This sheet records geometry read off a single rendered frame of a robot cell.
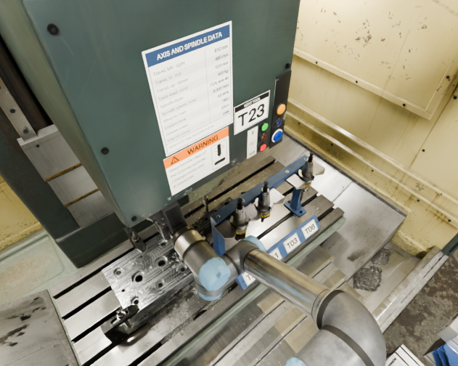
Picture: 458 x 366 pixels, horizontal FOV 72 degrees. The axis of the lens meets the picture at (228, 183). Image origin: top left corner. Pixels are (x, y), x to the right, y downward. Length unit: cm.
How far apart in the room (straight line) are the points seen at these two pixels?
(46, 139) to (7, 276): 98
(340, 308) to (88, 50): 60
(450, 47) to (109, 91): 110
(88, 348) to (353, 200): 132
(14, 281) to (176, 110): 159
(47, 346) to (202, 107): 133
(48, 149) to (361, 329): 109
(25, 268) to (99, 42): 167
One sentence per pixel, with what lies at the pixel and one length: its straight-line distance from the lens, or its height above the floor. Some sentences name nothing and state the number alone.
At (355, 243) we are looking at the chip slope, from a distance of 166.
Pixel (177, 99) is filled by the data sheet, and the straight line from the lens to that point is 55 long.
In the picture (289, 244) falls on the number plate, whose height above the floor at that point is 94.
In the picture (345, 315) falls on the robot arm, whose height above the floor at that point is 149.
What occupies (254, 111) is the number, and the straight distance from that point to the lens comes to 69.
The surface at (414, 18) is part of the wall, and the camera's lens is 134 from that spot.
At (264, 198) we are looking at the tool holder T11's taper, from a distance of 106.
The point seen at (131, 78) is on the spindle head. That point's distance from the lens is 49.
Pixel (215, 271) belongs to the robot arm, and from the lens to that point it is 76.
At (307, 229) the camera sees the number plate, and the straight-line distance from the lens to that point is 140.
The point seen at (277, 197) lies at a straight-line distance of 113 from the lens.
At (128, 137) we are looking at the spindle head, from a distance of 54.
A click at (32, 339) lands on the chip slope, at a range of 170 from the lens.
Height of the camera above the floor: 209
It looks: 48 degrees down
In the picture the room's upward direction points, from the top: 2 degrees counter-clockwise
